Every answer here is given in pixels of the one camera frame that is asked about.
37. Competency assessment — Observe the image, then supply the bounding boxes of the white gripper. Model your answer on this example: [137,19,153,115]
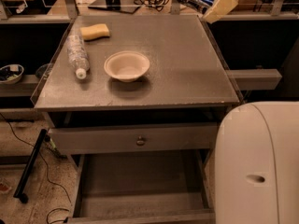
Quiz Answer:
[203,0,239,23]

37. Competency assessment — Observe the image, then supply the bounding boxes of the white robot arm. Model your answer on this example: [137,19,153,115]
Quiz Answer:
[204,0,299,224]

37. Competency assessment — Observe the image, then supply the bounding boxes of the grey drawer cabinet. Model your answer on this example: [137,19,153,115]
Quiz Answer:
[34,15,241,224]

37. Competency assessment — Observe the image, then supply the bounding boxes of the round metal drawer knob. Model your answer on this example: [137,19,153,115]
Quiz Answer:
[136,136,146,147]

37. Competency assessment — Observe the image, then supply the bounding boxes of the grey top drawer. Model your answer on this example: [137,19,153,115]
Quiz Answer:
[50,123,218,155]

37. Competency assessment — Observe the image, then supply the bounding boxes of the open grey middle drawer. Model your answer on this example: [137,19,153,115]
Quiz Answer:
[67,150,216,224]

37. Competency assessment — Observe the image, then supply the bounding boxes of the cardboard box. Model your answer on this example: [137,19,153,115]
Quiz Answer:
[234,0,258,11]

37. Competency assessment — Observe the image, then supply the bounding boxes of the grey side shelf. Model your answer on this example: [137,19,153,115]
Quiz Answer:
[226,69,282,91]

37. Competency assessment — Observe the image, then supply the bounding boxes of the black monitor stand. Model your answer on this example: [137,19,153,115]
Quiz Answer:
[88,0,140,14]

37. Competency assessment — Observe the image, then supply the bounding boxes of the white paper bowl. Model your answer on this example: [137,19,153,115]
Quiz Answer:
[104,51,150,82]

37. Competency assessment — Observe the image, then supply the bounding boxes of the yellow sponge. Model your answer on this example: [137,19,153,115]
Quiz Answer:
[79,23,110,41]

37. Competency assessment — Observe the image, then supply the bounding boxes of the clear plastic water bottle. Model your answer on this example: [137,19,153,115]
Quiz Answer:
[66,35,90,79]

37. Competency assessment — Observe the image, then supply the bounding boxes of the bowl with dark items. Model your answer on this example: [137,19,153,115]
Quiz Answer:
[0,64,24,84]

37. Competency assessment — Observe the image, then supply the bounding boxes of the black bar on floor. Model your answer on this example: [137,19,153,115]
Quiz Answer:
[13,129,47,203]

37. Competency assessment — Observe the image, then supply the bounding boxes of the black floor cable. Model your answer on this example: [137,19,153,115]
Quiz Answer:
[0,112,73,224]

